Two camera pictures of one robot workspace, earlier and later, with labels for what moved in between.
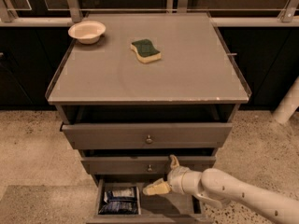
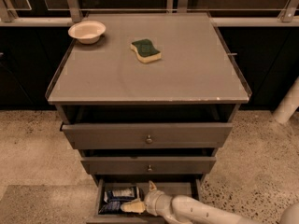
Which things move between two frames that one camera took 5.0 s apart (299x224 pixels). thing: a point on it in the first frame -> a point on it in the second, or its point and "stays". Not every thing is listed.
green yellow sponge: x=145 y=50 stays
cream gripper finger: x=174 y=161 -> x=151 y=186
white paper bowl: x=87 y=32 stays
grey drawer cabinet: x=136 y=90 stays
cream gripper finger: x=160 y=187 -> x=135 y=205
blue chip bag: x=121 y=201 stays
